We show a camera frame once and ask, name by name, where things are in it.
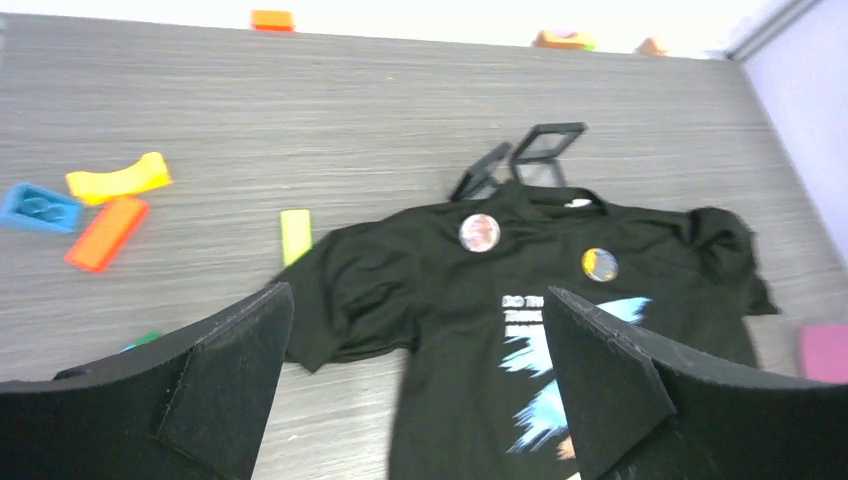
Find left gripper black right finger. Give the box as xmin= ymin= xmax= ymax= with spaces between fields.
xmin=543 ymin=287 xmax=847 ymax=479

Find orange red block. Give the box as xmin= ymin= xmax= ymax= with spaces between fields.
xmin=64 ymin=196 xmax=149 ymax=273

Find black brooch box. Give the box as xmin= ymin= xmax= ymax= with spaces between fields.
xmin=509 ymin=122 xmax=588 ymax=188
xmin=448 ymin=142 xmax=512 ymax=202

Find blue green stacked bricks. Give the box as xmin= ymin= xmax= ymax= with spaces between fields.
xmin=120 ymin=331 xmax=162 ymax=353

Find black printed t-shirt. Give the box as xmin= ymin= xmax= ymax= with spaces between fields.
xmin=278 ymin=181 xmax=777 ymax=480

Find white round brooch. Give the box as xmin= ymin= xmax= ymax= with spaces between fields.
xmin=580 ymin=248 xmax=619 ymax=283

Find small wooden block at wall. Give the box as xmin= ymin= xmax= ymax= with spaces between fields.
xmin=634 ymin=36 xmax=669 ymax=56

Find tan block at wall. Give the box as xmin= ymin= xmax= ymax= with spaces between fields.
xmin=532 ymin=30 xmax=595 ymax=51

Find teal numbered block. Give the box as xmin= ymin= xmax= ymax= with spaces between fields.
xmin=1 ymin=183 xmax=84 ymax=234

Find red block at wall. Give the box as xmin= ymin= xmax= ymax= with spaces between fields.
xmin=250 ymin=10 xmax=296 ymax=32

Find pink metronome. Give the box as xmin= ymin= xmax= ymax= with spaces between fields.
xmin=799 ymin=324 xmax=847 ymax=384

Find yellow curved block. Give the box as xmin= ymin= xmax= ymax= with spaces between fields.
xmin=65 ymin=152 xmax=172 ymax=206

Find lime green stick block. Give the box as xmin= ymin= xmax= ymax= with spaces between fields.
xmin=279 ymin=209 xmax=313 ymax=266

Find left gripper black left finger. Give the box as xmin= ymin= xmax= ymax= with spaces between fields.
xmin=1 ymin=283 xmax=293 ymax=479

